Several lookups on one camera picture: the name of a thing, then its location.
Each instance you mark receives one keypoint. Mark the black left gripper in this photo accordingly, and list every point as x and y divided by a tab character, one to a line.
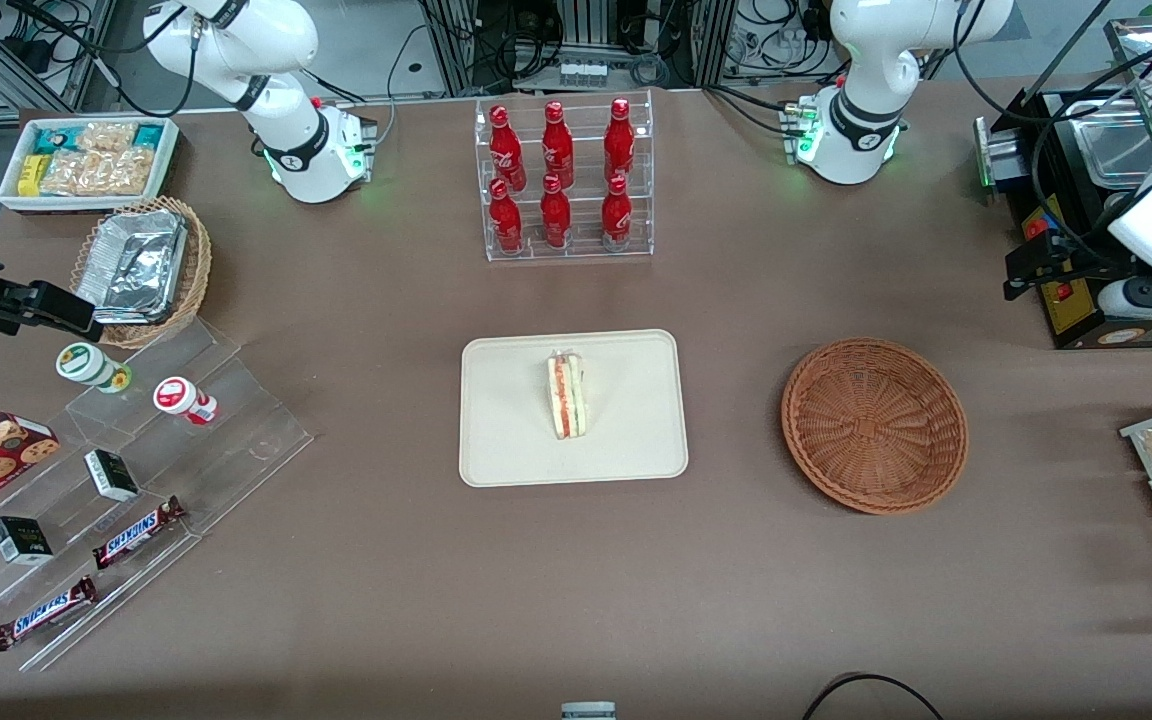
1083	254

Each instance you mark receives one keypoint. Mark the triangular sandwich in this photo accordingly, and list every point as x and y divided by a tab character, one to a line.
568	400

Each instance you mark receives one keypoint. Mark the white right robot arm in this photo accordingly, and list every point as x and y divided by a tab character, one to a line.
276	100

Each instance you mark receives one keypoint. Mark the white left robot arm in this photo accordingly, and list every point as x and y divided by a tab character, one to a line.
866	90

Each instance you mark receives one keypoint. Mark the aluminium foil tray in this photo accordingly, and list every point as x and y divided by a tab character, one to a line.
136	265

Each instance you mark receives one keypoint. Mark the small tan wicker basket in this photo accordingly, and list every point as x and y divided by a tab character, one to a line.
194	275

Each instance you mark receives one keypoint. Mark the large brown wicker basket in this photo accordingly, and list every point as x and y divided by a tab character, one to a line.
876	430

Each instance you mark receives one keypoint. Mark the beige plastic tray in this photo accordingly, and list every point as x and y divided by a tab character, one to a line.
506	420

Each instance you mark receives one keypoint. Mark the black food warmer machine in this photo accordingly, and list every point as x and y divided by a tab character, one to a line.
1066	315

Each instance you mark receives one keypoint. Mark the green lid yogurt cup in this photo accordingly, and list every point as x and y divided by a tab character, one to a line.
86	363

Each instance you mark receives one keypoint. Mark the white rectangular snack bin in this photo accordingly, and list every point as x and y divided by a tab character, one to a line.
8	195

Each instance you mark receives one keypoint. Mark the silver box with green light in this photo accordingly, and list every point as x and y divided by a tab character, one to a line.
1001	150

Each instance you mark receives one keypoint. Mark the yellow snack packet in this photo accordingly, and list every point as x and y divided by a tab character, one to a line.
31	175

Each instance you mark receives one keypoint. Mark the steel warmer pan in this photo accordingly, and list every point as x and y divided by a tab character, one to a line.
1116	150

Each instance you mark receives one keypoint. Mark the large clear snack bag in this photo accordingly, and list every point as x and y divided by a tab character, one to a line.
101	172

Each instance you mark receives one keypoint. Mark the red lid yogurt cup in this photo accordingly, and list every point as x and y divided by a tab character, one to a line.
176	395

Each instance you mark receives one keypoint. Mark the large teal snack packet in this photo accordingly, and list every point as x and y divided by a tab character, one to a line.
56	140

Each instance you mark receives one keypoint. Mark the small black box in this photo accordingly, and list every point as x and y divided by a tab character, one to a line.
111	475
21	540

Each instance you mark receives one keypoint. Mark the clear cracker packet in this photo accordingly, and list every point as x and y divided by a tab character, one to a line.
106	137

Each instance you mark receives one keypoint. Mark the small teal snack packet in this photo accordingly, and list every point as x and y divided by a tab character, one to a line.
146	136

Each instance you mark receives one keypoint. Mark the clear acrylic stepped display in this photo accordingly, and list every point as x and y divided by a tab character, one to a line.
226	450

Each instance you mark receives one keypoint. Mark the brown Snickers bar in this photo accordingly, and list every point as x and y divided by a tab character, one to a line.
136	533
44	613

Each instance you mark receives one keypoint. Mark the red cola bottle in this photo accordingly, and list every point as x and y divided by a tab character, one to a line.
506	222
617	218
506	150
555	218
619	145
557	148

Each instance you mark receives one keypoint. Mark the clear acrylic bottle rack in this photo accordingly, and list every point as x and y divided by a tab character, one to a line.
581	250

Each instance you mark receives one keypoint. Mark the white power strip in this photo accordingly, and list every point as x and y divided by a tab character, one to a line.
583	73

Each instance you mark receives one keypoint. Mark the small grey device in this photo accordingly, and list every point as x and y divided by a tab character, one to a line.
588	711

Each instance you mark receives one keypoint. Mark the aluminium frame rack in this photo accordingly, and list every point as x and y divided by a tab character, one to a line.
456	45

